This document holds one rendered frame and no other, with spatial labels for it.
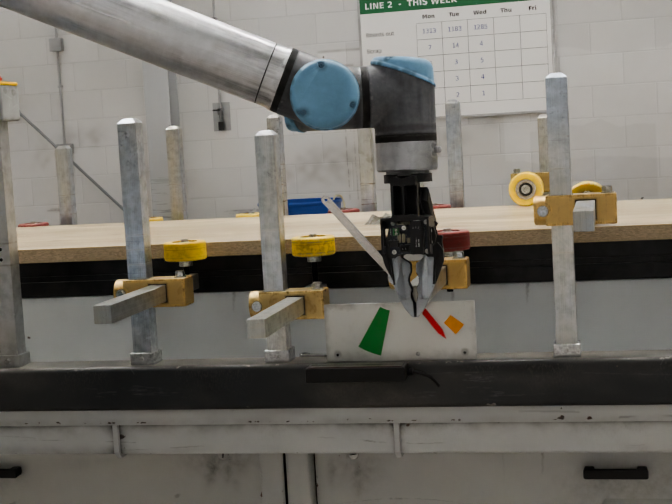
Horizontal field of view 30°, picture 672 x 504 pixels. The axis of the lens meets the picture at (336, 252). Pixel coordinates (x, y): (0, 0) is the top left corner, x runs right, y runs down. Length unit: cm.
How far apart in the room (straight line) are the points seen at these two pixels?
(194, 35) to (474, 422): 88
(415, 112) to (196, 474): 106
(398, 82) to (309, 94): 20
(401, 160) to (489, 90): 751
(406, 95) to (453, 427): 66
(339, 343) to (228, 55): 69
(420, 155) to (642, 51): 747
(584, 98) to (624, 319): 695
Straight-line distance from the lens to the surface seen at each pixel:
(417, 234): 179
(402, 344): 215
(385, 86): 180
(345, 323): 216
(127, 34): 168
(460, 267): 212
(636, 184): 924
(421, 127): 180
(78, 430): 239
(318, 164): 959
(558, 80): 210
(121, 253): 248
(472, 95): 931
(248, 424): 228
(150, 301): 217
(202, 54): 167
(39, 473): 271
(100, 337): 255
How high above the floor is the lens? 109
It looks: 5 degrees down
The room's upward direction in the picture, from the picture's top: 3 degrees counter-clockwise
